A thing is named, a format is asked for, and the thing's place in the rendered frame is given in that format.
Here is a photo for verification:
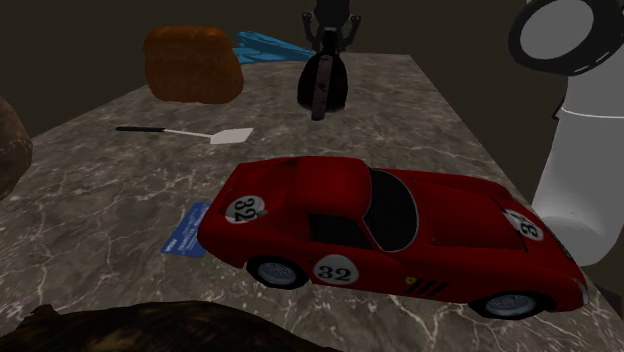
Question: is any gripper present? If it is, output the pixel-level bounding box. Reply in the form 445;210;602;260
301;0;363;53

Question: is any black rounded jug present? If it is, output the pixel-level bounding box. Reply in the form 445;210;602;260
296;50;350;122

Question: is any blue stacked flat object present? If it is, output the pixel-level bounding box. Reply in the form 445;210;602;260
232;30;318;66

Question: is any brown bread loaf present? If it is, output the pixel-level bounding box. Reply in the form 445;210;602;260
142;26;245;105

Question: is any red toy racing car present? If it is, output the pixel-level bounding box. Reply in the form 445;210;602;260
196;155;591;321

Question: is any blue card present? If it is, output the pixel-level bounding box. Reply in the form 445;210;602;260
160;202;212;259

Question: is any brown rough rounded object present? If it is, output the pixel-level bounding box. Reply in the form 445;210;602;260
0;94;34;202

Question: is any dark brown mottled object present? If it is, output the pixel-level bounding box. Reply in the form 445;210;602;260
0;300;342;352

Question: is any white spatula with black handle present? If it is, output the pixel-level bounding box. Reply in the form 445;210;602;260
115;125;255;146

